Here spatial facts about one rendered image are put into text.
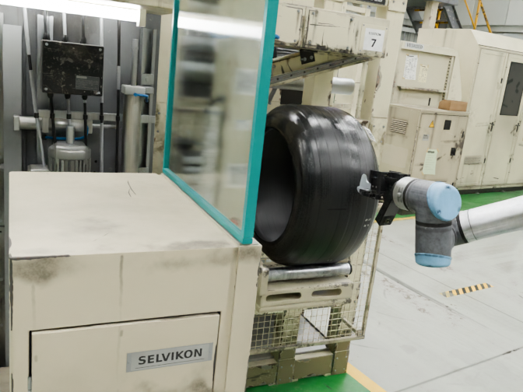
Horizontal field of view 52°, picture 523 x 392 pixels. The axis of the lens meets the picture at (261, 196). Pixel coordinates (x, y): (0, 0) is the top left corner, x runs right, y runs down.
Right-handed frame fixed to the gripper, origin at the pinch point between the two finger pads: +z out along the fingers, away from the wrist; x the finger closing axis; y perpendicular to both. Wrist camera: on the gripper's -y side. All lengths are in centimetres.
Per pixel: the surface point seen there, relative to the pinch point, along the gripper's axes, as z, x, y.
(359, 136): 8.1, -3.4, 16.3
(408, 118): 356, -316, 34
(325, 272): 16.2, 0.0, -30.6
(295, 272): 16.3, 11.8, -29.9
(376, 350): 107, -98, -110
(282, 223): 48, 1, -20
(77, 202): -25, 86, 1
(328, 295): 17.1, -2.6, -39.1
